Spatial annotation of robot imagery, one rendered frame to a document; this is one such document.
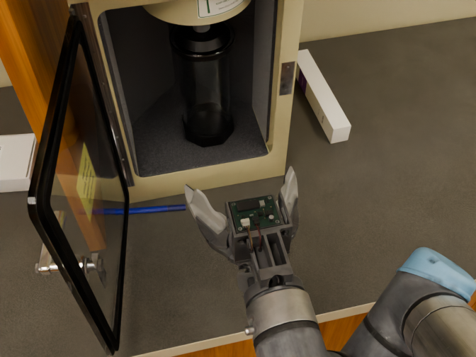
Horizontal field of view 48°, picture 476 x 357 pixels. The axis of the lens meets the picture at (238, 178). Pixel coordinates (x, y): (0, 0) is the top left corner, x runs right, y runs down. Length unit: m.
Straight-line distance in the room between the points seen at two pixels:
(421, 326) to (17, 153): 0.85
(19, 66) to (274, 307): 0.41
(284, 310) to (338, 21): 0.98
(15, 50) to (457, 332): 0.55
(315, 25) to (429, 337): 1.01
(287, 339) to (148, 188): 0.53
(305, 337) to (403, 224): 0.52
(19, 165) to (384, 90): 0.81
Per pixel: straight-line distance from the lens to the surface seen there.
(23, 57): 0.68
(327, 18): 1.41
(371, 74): 1.33
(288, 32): 0.83
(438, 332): 0.54
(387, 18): 1.49
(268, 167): 1.04
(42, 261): 0.70
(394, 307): 0.60
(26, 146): 1.15
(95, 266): 0.68
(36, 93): 0.72
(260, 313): 0.59
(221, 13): 0.80
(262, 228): 0.62
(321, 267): 0.97
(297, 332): 0.58
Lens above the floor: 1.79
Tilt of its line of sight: 52 degrees down
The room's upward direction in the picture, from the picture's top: straight up
